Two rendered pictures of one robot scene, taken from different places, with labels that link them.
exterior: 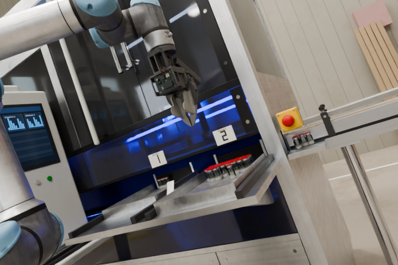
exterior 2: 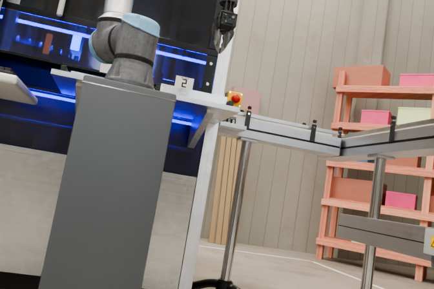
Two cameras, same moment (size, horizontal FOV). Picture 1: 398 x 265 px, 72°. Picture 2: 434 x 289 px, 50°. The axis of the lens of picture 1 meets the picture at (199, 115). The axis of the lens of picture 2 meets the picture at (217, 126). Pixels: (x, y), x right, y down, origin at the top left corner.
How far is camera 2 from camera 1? 1.36 m
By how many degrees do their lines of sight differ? 37
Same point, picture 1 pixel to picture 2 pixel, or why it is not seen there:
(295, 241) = (192, 183)
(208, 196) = (206, 97)
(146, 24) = not seen: outside the picture
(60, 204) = not seen: outside the picture
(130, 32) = not seen: outside the picture
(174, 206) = (177, 91)
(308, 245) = (199, 188)
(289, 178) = (212, 137)
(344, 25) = not seen: hidden behind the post
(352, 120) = (261, 126)
